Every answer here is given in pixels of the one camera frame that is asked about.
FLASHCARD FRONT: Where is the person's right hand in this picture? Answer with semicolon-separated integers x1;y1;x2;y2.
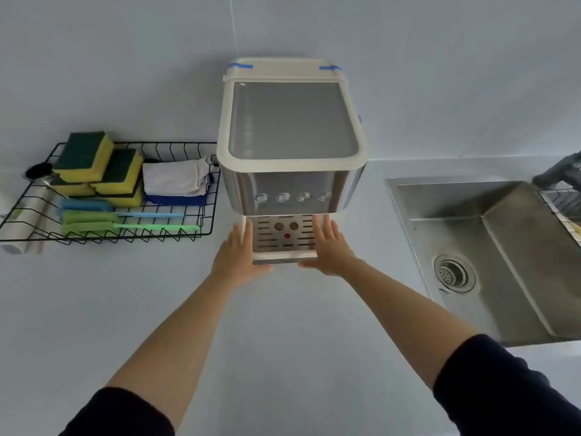
298;214;364;277

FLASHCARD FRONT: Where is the person's left hand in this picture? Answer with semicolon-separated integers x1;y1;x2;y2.
211;220;273;289

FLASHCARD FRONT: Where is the perforated steel tray grate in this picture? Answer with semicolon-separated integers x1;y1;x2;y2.
251;214;318;252

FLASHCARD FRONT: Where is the cream plastic drip tray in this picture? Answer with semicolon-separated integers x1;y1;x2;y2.
245;214;321;265

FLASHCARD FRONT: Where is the cream steel coffee machine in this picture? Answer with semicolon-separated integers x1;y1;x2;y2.
216;57;369;266

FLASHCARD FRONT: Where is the person's right forearm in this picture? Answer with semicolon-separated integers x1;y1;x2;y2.
340;258;480;391

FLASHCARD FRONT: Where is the person's left forearm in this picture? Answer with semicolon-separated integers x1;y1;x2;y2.
105;272;244;430

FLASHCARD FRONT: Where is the white cloth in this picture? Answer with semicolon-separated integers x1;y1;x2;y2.
142;157;214;197

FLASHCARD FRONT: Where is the round metal drain strainer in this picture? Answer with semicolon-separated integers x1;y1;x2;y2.
433;254;478;294

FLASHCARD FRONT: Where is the yellow green scrub sponge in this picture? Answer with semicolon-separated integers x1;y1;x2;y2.
90;148;144;196
102;181;145;208
52;131;114;183
48;174;96;197

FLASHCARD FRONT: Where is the green sponge brush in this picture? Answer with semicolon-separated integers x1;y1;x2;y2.
60;220;202;236
61;211;118;225

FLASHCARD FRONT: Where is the blue sponge brush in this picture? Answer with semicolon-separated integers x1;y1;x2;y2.
59;198;185;219

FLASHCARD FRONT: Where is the stainless steel double sink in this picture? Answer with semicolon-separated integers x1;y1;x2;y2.
386;176;581;348

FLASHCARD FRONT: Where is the black left sleeve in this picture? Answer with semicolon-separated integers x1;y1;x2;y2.
59;386;176;436

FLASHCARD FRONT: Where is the black sleeve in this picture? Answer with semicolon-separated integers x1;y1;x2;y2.
59;386;176;436
433;333;581;436

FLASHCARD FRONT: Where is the white roll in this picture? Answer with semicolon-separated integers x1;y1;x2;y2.
0;185;55;256

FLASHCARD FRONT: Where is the black right sleeve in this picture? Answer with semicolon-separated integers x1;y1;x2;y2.
433;333;581;436

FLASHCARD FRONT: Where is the dark grey faucet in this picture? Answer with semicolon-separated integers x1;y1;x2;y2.
531;151;581;191

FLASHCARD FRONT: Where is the black wire basket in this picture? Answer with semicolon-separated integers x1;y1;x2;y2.
0;141;222;245

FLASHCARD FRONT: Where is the black wire sink rack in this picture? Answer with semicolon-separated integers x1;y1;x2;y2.
537;188;581;246

